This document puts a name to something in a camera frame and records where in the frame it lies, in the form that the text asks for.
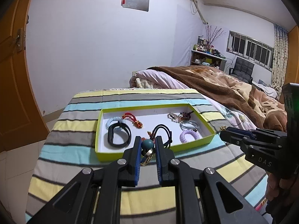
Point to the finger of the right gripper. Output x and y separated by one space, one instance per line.
232 132
234 141

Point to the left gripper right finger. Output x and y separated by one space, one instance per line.
163 157

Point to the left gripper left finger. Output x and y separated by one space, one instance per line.
131 171

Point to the black hair tie pink bead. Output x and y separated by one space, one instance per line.
166 134

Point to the teal ball gold earring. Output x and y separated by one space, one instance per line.
146 152

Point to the red knot ornament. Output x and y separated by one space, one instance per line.
132 118
152 135

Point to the black wristband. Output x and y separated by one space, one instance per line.
119 135

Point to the person's right hand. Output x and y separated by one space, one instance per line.
272 187

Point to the brown plush blanket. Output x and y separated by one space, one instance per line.
263 110

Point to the green shallow box lid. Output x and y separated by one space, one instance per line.
180 126

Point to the dark beaded hair clip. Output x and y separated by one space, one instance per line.
184 116

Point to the striped bed sheet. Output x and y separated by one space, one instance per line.
70 147

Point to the black office chair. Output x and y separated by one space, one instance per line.
242 70

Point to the patterned window curtain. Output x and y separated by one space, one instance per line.
280 58

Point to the barred window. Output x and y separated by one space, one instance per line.
251 49

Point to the cluttered shelf desk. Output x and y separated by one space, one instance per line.
204 54

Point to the purple blossom branches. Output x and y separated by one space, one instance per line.
212 34

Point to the orange wooden door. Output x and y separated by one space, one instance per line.
21 121

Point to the white air conditioner pipe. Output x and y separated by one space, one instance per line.
200 14

